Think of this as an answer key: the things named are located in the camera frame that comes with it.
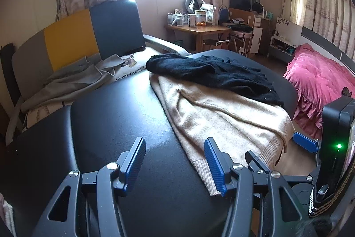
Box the white packet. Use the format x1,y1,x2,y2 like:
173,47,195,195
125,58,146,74
201,4,215,25

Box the round stool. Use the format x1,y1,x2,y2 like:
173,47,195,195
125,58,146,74
229,30,253,57

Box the pink ruffled bed blanket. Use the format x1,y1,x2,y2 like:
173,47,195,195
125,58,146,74
283,43,355,140

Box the white shelf unit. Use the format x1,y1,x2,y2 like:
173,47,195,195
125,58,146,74
268,16,301,62

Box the row of small glass jars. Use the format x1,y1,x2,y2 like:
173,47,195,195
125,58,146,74
167,8,195,27

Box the beige knit sweater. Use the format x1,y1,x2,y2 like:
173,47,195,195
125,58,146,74
149,72,296,197

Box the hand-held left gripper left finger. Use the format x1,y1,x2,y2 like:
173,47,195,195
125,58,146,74
35,136,146,237

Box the glass jar with oranges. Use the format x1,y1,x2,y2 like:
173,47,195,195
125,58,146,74
195,10,207,27

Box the round white fan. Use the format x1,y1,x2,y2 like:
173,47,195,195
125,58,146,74
251,2,265,17

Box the grey bed headboard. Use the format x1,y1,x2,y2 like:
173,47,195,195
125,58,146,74
301,26,355,68

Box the blue chair back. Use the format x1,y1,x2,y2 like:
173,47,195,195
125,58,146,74
219,5,231,24

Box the grey yellow blue sofa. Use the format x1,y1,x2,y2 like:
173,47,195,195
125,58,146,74
6,0,189,143

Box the black bag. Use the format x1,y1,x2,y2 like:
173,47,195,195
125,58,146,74
230,24,254,32

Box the cardboard box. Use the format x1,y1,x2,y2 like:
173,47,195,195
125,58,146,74
202,38,231,53

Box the grey cloth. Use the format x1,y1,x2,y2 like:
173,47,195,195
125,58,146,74
21,53,139,112

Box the black knit sweater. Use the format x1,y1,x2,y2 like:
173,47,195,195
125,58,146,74
146,53,285,108

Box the wooden side desk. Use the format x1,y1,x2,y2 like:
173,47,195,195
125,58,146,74
229,7,272,56

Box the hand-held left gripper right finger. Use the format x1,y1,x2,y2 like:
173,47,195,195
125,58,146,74
204,137,318,237

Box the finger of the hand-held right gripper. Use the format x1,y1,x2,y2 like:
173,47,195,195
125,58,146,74
245,150,271,174
292,131,319,154

